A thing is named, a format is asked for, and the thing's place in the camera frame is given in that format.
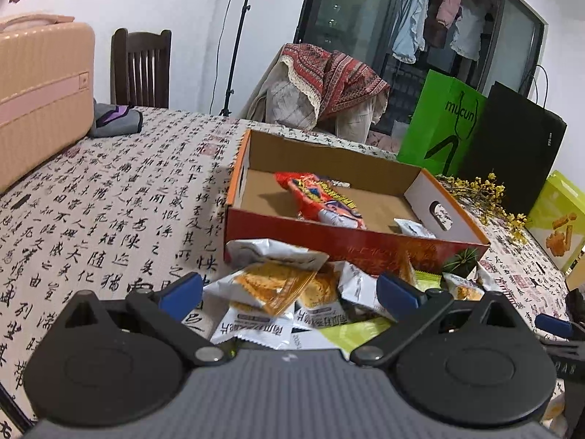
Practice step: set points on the pile of snack packets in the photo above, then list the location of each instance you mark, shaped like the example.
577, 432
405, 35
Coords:
269, 283

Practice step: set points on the red patterned cloth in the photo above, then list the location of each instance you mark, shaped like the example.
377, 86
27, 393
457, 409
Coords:
338, 82

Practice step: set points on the pink hanging garment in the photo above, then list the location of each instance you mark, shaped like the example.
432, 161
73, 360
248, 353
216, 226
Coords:
450, 7

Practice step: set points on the orange cardboard box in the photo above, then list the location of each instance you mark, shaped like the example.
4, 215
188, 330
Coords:
320, 240

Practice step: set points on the yellow-green gift box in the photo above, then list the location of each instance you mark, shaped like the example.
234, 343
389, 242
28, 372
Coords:
557, 219

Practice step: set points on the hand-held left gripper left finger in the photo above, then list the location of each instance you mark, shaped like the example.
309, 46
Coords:
180, 291

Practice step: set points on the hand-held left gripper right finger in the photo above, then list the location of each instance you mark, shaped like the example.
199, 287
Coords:
397, 292

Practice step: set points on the white plastic container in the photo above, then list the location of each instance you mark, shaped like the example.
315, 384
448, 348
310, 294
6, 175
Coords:
401, 129

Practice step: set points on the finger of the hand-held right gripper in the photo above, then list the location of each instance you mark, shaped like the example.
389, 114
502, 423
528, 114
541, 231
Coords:
554, 325

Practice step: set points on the dark glass balcony door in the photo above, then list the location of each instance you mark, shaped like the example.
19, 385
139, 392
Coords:
347, 9

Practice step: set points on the small black flat device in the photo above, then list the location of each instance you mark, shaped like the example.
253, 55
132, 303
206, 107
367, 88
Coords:
20, 201

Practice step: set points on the black light stand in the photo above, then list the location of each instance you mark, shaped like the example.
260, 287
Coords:
237, 41

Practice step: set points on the yellow flower sprig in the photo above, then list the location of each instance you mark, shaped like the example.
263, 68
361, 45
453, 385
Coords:
484, 196

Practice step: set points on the black paper bag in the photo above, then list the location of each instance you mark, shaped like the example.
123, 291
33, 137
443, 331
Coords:
516, 146

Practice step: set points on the grey purple pouch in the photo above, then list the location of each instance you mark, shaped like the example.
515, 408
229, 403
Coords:
114, 121

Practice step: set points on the blue hanging garment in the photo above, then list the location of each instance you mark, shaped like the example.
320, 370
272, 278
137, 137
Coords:
411, 18

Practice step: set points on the pink ribbed suitcase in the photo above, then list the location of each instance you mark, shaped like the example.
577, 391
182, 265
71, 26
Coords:
41, 100

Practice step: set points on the green paper bag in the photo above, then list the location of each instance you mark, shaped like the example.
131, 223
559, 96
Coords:
434, 119

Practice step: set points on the calligraphy print tablecloth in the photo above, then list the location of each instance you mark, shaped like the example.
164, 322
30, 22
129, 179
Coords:
114, 219

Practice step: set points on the dark wooden chair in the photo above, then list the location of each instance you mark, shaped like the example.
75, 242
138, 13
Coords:
141, 73

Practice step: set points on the small white snack packet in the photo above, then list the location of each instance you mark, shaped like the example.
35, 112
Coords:
413, 227

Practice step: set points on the red snack packet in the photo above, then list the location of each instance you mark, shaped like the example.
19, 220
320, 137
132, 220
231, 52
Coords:
320, 196

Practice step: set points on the chair with patterned blanket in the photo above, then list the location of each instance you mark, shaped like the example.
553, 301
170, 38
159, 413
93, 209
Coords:
283, 100

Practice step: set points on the white hanging garment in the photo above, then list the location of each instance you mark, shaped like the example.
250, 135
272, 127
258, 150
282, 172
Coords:
468, 36

